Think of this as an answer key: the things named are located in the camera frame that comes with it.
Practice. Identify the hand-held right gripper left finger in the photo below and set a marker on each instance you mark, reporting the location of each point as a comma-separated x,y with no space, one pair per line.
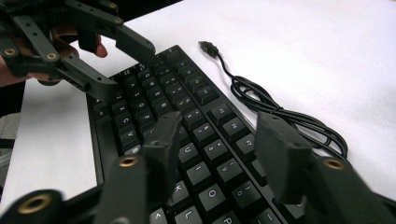
163,155

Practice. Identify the black computer keyboard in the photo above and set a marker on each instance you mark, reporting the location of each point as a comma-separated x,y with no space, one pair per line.
199,124

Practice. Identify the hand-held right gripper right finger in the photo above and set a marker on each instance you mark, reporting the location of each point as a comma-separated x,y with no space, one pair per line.
283,158

